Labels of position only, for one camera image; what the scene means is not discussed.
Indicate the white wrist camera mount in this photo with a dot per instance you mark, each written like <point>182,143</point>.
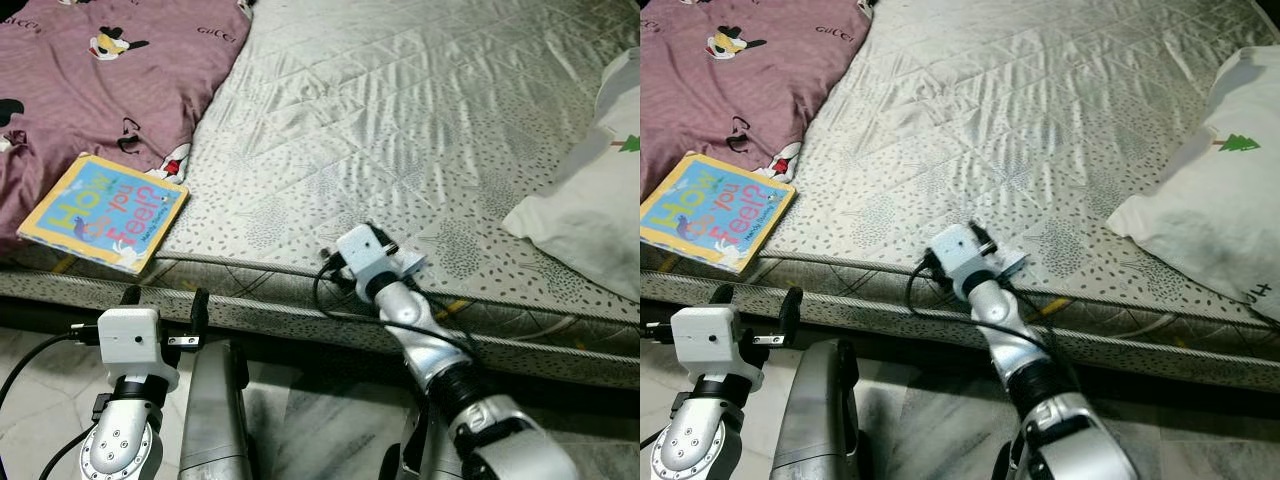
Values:
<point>135,340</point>
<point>365,255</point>
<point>960,255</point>
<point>705,340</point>

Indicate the blue yellow children's book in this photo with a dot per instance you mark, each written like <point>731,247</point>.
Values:
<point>100,215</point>
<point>710,210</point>

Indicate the silver left robot leg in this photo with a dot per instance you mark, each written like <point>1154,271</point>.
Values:
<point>815,420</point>
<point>215,420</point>

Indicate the silver right robot leg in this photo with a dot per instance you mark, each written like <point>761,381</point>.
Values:
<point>420,455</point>
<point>1010,465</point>

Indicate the pink cartoon mouse blanket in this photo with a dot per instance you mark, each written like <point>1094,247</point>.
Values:
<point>90,100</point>
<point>720,90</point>

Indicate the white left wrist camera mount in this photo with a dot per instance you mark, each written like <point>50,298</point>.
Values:
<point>135,340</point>
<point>705,340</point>

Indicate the silver robot leg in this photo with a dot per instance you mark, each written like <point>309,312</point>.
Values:
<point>1010,465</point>
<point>815,420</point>
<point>420,455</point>
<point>215,420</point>

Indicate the white pillow with tree print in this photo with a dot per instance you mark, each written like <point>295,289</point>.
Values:
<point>590,210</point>
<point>1210,200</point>

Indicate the quilted grey-white mattress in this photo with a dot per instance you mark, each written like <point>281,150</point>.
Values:
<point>400,120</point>
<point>1000,120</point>

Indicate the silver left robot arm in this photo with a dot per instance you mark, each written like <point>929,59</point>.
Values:
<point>120,450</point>
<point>690,450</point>

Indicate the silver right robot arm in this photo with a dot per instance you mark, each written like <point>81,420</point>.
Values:
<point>410,320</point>
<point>1000,320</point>

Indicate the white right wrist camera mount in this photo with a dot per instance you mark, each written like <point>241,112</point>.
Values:
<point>960,255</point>
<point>365,255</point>

